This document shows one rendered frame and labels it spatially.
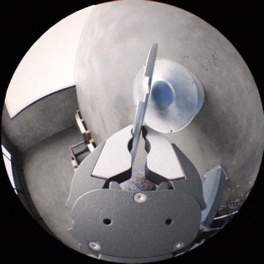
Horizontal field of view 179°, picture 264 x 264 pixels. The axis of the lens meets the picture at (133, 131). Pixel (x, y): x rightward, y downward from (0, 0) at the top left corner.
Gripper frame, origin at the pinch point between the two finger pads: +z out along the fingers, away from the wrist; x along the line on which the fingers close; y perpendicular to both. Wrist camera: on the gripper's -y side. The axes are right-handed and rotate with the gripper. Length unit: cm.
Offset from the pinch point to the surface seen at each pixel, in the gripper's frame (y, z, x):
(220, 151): 25, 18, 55
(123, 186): 75, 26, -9
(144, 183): 75, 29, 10
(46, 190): 281, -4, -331
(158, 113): 6.9, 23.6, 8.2
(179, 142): 34, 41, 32
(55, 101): 32, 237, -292
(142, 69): -10.3, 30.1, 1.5
